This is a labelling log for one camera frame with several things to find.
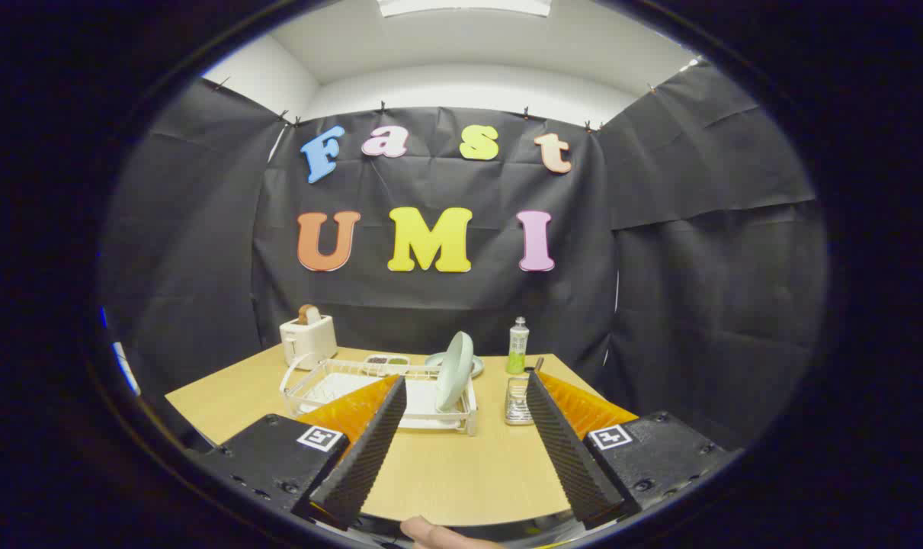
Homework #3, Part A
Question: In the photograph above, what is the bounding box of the black backdrop cloth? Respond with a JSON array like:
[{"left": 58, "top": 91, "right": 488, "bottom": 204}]
[{"left": 99, "top": 61, "right": 828, "bottom": 451}]

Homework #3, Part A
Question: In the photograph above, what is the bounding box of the white wire dish rack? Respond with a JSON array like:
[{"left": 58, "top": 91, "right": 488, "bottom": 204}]
[{"left": 280, "top": 352, "right": 479, "bottom": 437}]

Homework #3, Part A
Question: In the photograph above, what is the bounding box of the ceiling light panel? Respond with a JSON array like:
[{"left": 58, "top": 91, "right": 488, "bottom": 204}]
[{"left": 376, "top": 0, "right": 553, "bottom": 18}]

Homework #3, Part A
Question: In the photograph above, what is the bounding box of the metal wire basket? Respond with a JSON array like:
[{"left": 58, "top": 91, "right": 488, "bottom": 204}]
[{"left": 505, "top": 373, "right": 538, "bottom": 426}]

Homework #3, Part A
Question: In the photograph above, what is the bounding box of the white divided condiment dish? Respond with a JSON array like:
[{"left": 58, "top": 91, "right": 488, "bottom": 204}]
[{"left": 364, "top": 354, "right": 411, "bottom": 376}]

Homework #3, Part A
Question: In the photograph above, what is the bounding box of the green drink bottle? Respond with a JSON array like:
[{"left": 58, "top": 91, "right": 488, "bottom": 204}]
[{"left": 506, "top": 316, "right": 531, "bottom": 375}]

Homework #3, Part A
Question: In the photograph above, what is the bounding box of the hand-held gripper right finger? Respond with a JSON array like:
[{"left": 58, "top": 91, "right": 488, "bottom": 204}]
[{"left": 525, "top": 370, "right": 740, "bottom": 531}]

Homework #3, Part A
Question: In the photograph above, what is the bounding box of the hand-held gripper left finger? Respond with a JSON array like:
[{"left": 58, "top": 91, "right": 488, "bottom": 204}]
[{"left": 191, "top": 374, "right": 409, "bottom": 532}]

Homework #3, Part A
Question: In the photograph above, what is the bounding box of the white toaster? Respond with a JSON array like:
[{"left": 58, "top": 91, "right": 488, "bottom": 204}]
[{"left": 280, "top": 313, "right": 338, "bottom": 371}]

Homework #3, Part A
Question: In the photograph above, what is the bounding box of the pale green plate with food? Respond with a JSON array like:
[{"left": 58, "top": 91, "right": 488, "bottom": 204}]
[{"left": 425, "top": 352, "right": 486, "bottom": 380}]

